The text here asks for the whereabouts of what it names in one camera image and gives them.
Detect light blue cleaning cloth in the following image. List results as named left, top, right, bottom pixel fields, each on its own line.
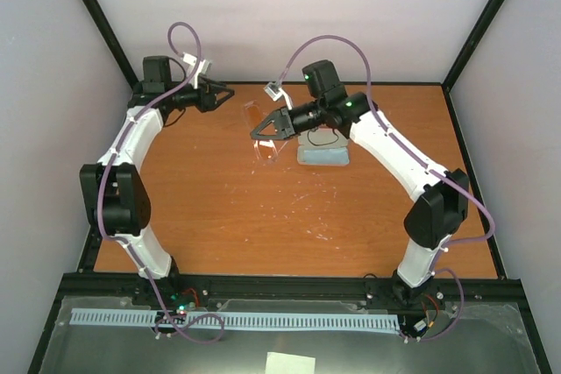
left=298, top=148, right=350, bottom=166

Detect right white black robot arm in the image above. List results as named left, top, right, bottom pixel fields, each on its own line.
left=251, top=60, right=469, bottom=306

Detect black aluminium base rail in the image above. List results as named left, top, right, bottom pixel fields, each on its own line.
left=56, top=272, right=529, bottom=311

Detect light blue slotted cable duct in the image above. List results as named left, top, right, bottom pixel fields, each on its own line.
left=69, top=308, right=400, bottom=335

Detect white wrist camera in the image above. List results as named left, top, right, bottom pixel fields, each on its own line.
left=181, top=53, right=213, bottom=88
left=264, top=81, right=293, bottom=109

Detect pale yellow paper note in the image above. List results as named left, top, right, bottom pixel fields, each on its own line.
left=265, top=352, right=316, bottom=374

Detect left black frame post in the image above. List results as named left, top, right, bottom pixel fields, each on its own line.
left=82, top=0, right=138, bottom=88

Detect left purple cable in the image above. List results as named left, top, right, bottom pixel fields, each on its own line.
left=96, top=21, right=225, bottom=343

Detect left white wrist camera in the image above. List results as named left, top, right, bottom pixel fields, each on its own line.
left=181, top=53, right=213, bottom=88

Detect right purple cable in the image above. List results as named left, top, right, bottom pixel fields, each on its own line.
left=275, top=34, right=497, bottom=343

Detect black frame post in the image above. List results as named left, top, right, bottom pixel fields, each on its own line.
left=82, top=0, right=138, bottom=88
left=441, top=0, right=506, bottom=95

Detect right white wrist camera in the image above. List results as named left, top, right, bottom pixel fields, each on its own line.
left=264, top=81, right=293, bottom=109

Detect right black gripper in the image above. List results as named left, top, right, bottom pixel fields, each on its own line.
left=250, top=99, right=324, bottom=142

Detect pink glasses case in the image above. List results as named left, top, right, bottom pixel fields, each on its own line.
left=297, top=128, right=349, bottom=165

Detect transparent red sunglasses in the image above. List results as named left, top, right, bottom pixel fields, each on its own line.
left=242, top=100, right=287, bottom=165

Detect purple cable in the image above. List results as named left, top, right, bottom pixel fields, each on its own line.
left=96, top=21, right=225, bottom=343
left=275, top=34, right=497, bottom=343

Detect right black frame post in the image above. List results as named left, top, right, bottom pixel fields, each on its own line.
left=441, top=0, right=506, bottom=95

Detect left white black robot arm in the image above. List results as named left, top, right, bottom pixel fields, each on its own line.
left=79, top=53, right=234, bottom=307

